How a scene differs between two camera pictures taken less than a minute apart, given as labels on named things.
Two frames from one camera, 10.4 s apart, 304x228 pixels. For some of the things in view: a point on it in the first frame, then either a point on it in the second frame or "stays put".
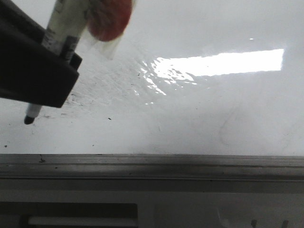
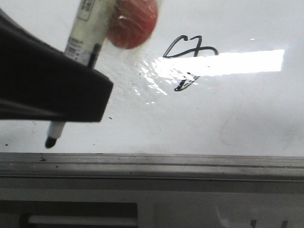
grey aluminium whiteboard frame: x=154 y=167 stays put
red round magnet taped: x=107 y=19 → x=132 y=22
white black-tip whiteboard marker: x=67 y=19 → x=88 y=30
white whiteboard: x=188 y=77 stays put
